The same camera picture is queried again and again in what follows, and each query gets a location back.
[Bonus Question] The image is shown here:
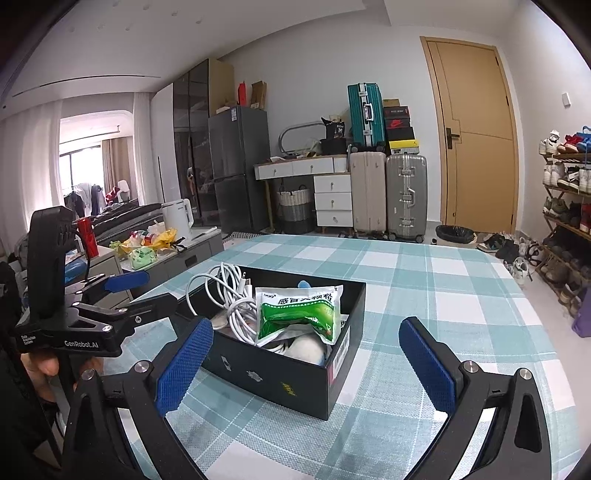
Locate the silver aluminium suitcase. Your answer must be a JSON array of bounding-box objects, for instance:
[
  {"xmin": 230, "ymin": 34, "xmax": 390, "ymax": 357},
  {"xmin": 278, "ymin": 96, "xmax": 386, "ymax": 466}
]
[{"xmin": 386, "ymin": 154, "xmax": 428, "ymax": 243}]

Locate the black tote bag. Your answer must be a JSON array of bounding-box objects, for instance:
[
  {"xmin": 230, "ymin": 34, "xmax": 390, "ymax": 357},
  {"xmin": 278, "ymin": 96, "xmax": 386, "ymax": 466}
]
[{"xmin": 321, "ymin": 118, "xmax": 348, "ymax": 156}]

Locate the yellow snack bag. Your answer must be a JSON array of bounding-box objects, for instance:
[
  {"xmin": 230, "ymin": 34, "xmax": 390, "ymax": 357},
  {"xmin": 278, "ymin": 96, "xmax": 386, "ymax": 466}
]
[{"xmin": 144, "ymin": 229, "xmax": 177, "ymax": 251}]

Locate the white drawer desk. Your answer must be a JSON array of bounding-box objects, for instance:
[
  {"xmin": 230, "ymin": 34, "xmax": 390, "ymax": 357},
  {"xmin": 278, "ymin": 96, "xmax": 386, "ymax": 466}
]
[{"xmin": 254, "ymin": 155, "xmax": 353, "ymax": 229}]

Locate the teal suitcase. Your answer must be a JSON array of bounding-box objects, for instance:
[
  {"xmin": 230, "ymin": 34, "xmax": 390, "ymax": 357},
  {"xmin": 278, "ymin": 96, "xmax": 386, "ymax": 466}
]
[{"xmin": 348, "ymin": 82, "xmax": 388, "ymax": 152}]

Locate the wooden door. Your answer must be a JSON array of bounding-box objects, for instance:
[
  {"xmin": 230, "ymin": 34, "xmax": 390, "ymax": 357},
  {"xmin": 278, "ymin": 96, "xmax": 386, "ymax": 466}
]
[{"xmin": 421, "ymin": 36, "xmax": 519, "ymax": 233}]

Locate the stack of shoe boxes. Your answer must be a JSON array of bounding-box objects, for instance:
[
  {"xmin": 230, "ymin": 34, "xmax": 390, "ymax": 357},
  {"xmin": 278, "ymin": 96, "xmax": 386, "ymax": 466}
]
[{"xmin": 383, "ymin": 99, "xmax": 420, "ymax": 154}]

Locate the teal checkered tablecloth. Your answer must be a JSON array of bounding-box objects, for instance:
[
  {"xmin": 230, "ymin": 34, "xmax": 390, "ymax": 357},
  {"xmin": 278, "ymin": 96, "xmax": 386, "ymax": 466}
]
[{"xmin": 101, "ymin": 233, "xmax": 581, "ymax": 480}]

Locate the wooden shoe rack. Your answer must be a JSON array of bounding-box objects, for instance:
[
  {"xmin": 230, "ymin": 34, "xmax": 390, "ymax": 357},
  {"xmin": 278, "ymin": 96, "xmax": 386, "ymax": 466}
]
[{"xmin": 537, "ymin": 126, "xmax": 590, "ymax": 318}]

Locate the black cardboard box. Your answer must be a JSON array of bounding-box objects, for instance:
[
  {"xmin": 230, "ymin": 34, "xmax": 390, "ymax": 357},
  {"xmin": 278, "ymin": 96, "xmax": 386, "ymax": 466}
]
[{"xmin": 204, "ymin": 267, "xmax": 367, "ymax": 420}]

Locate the green medicine sachet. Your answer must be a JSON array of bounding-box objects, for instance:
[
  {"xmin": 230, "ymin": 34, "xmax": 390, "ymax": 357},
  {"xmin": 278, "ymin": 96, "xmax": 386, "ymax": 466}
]
[{"xmin": 256, "ymin": 285, "xmax": 344, "ymax": 347}]

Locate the grey side cabinet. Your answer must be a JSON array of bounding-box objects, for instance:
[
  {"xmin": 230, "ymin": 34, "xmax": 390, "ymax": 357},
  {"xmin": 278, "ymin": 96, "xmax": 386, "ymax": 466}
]
[{"xmin": 90, "ymin": 227, "xmax": 223, "ymax": 308}]

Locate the dark grey refrigerator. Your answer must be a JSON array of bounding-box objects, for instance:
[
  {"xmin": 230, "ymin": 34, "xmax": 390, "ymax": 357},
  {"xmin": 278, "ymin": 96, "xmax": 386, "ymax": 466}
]
[{"xmin": 208, "ymin": 106, "xmax": 270, "ymax": 233}]

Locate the white charging cable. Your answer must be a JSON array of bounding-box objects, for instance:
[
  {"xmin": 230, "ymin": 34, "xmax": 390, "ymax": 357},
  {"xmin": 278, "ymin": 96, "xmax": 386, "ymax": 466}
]
[{"xmin": 185, "ymin": 261, "xmax": 260, "ymax": 347}]

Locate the beige suitcase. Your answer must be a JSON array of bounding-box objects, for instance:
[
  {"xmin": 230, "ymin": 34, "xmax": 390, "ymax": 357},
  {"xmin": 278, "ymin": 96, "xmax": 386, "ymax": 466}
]
[{"xmin": 349, "ymin": 152, "xmax": 388, "ymax": 234}]

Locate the white electric kettle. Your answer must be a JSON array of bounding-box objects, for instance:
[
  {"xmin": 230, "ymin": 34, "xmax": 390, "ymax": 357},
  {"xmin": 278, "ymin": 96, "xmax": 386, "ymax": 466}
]
[{"xmin": 161, "ymin": 199, "xmax": 194, "ymax": 243}]

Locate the woven laundry basket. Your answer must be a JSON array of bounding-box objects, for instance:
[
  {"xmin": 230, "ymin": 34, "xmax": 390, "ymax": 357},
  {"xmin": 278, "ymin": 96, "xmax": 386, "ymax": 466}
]
[{"xmin": 277, "ymin": 185, "xmax": 315, "ymax": 235}]

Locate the person's left hand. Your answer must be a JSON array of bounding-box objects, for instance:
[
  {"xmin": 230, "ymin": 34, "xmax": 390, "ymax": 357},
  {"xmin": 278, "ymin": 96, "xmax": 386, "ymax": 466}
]
[{"xmin": 20, "ymin": 353, "xmax": 105, "ymax": 402}]

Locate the red thermos bottle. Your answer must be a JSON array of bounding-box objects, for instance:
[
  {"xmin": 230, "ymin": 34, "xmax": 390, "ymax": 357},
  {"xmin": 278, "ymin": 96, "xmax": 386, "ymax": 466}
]
[{"xmin": 77, "ymin": 217, "xmax": 99, "ymax": 259}]

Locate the white plush toy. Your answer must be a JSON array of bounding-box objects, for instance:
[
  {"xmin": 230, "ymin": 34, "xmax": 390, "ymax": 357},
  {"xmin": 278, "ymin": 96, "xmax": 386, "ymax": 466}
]
[{"xmin": 284, "ymin": 280, "xmax": 329, "ymax": 366}]

